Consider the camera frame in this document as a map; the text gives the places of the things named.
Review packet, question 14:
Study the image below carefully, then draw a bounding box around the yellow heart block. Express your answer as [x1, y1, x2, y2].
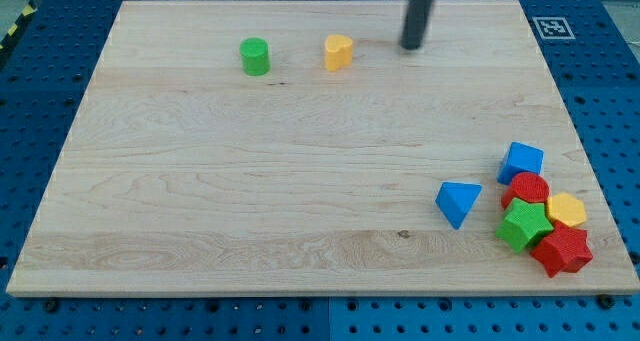
[324, 34, 354, 71]

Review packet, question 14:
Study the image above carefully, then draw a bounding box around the blue triangle block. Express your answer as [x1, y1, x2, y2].
[435, 181, 482, 230]

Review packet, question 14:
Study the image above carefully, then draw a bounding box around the green cylinder block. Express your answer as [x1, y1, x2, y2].
[239, 37, 270, 76]

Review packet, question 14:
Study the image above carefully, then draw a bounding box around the wooden board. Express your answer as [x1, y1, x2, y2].
[7, 0, 639, 297]

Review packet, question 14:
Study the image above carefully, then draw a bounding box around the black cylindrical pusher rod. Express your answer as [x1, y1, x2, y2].
[399, 0, 433, 51]

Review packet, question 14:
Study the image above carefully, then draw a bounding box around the blue cube block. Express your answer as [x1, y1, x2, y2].
[497, 141, 544, 185]

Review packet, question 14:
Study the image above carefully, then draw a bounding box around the red cylinder block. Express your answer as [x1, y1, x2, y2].
[500, 172, 550, 209]

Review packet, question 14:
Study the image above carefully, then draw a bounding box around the green star block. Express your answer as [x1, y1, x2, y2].
[496, 198, 554, 254]

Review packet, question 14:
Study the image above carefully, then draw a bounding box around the yellow hexagon block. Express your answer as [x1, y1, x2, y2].
[545, 192, 587, 228]

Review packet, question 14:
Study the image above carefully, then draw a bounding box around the red star block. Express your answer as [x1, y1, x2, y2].
[530, 223, 594, 278]

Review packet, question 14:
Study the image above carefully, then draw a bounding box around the white fiducial marker tag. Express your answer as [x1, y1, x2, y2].
[532, 16, 576, 41]

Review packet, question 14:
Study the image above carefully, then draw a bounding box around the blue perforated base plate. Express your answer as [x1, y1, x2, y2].
[1, 0, 639, 340]

